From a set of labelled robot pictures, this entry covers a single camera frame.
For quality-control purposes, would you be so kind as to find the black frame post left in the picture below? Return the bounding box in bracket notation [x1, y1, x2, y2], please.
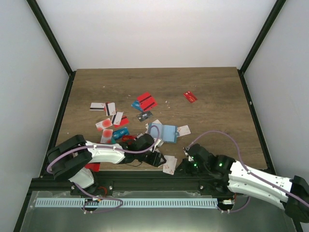
[26, 0, 73, 75]

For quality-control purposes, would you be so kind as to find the red card under white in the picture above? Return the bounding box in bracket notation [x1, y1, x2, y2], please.
[114, 116, 129, 128]

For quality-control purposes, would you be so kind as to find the white VIP sunset card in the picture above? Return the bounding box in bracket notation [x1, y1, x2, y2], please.
[177, 125, 191, 137]

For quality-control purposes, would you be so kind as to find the white blossom card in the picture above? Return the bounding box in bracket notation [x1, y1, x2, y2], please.
[163, 156, 177, 175]

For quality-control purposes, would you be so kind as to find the white card red circle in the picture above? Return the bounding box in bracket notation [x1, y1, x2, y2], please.
[96, 118, 112, 131]

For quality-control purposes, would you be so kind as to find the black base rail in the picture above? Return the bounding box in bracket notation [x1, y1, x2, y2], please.
[31, 169, 287, 194]

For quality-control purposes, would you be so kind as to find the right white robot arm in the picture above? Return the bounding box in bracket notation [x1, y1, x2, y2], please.
[176, 144, 309, 223]

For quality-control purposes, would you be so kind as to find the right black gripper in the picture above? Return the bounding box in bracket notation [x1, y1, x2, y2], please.
[176, 158, 209, 177]

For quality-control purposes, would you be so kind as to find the black VIP card upper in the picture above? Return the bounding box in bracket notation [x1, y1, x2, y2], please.
[137, 111, 153, 122]

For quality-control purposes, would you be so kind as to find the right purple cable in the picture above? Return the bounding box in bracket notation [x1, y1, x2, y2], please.
[187, 130, 309, 215]

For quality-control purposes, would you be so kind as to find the red stripe card front edge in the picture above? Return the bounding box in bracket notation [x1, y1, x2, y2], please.
[85, 163, 100, 172]

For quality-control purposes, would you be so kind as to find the black frame post right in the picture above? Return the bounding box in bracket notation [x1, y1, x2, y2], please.
[240, 0, 287, 73]

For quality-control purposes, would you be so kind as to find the red card far right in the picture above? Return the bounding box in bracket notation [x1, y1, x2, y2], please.
[183, 91, 197, 103]

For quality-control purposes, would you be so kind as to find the black frame post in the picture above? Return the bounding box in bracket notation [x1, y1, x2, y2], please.
[240, 0, 287, 73]
[26, 0, 73, 75]

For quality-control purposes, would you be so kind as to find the blue vip card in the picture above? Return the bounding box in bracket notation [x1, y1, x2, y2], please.
[112, 127, 129, 140]
[131, 100, 143, 112]

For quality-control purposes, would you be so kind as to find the red VIP card left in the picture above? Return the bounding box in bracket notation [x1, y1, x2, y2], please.
[122, 135, 137, 142]

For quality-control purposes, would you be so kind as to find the light blue slotted rail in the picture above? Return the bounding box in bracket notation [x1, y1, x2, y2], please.
[35, 198, 218, 209]

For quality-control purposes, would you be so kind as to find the teal card holder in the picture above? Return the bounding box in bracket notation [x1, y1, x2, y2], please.
[147, 123, 179, 143]

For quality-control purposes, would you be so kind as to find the white card vertical stripe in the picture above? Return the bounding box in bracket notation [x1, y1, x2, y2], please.
[105, 102, 116, 116]

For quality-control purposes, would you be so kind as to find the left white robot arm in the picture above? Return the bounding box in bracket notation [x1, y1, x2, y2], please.
[46, 134, 167, 195]

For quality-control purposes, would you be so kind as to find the white card black stripe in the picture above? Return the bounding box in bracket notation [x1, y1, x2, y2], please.
[90, 102, 106, 111]

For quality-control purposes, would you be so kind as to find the white VIP chip card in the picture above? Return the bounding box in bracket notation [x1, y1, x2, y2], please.
[145, 119, 161, 128]

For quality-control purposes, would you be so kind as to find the blue VIP card lower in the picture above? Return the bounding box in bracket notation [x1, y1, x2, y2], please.
[112, 127, 129, 140]

